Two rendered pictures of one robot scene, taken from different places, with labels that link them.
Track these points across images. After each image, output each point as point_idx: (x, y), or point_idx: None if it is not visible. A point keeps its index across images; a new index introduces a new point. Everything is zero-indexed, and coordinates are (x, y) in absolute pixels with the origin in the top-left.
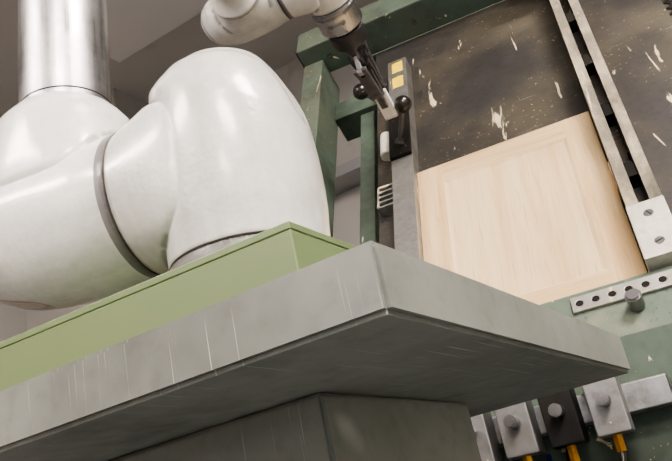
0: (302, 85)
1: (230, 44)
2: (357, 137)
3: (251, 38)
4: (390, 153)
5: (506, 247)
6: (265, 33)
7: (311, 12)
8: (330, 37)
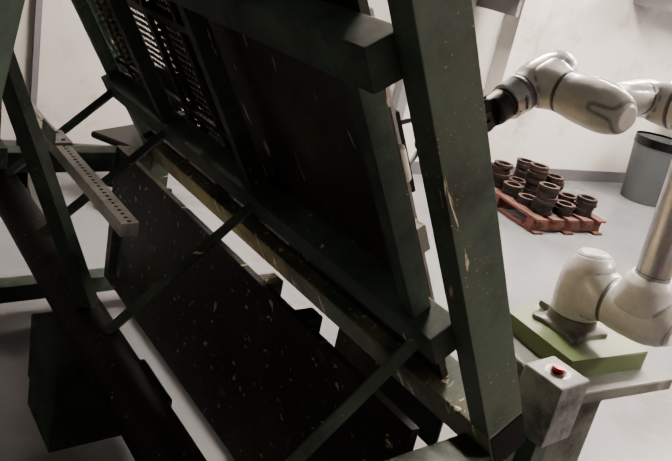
0: (471, 3)
1: (604, 134)
2: (363, 89)
3: (585, 128)
4: (413, 184)
5: None
6: (573, 122)
7: (538, 108)
8: (515, 118)
